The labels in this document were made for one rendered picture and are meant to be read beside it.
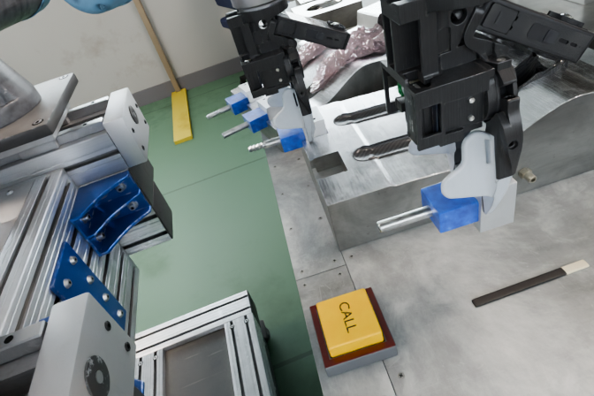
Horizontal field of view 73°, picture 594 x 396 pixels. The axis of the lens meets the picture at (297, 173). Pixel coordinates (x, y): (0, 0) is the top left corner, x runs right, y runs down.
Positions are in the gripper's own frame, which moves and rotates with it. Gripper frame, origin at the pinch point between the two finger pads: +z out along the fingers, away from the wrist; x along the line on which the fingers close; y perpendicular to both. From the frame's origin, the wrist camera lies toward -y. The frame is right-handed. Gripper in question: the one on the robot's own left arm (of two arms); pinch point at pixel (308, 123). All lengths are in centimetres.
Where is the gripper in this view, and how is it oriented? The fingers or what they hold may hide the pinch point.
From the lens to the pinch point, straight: 66.9
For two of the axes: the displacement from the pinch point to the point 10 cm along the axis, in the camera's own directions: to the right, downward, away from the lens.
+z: 2.4, 7.7, 5.9
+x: 1.9, 5.6, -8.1
